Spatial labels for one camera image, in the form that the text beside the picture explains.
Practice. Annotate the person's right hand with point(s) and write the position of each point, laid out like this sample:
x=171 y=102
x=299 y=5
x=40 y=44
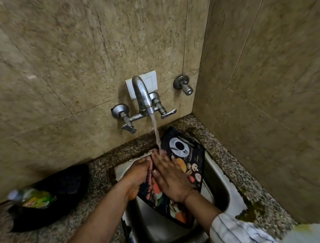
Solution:
x=172 y=177

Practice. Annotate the person's left hand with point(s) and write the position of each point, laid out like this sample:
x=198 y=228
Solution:
x=135 y=175

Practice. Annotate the person's left fingers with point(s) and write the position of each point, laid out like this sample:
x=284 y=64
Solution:
x=146 y=164

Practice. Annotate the person's right thumb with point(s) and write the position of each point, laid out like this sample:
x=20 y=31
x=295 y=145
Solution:
x=158 y=177

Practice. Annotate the black printed cutting board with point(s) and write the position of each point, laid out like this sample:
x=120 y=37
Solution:
x=182 y=150

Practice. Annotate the person's left forearm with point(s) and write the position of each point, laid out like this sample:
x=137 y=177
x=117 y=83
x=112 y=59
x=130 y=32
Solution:
x=105 y=212

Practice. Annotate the person's right forearm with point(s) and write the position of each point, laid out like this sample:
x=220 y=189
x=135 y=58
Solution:
x=203 y=212

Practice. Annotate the running water stream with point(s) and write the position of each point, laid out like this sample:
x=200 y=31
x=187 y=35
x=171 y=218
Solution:
x=156 y=132

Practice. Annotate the thin thread wrist band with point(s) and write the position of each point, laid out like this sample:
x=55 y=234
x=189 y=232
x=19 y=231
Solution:
x=189 y=195

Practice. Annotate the steel sink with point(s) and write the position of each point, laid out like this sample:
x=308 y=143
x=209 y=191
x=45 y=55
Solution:
x=221 y=186

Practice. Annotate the black plastic basket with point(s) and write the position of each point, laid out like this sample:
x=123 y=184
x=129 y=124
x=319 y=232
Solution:
x=62 y=185

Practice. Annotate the white striped sleeve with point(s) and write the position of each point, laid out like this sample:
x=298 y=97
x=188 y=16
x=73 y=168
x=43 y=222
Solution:
x=240 y=231

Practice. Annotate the green dish soap bottle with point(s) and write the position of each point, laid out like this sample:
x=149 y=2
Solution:
x=37 y=198

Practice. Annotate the chrome wall mixer tap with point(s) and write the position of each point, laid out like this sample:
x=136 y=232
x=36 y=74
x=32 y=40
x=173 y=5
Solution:
x=143 y=96

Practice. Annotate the white wall switch plate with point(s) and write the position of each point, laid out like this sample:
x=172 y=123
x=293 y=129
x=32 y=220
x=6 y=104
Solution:
x=150 y=79

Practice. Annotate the chrome wall valve knob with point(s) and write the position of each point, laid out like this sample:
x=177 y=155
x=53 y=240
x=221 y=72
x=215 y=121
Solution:
x=183 y=83

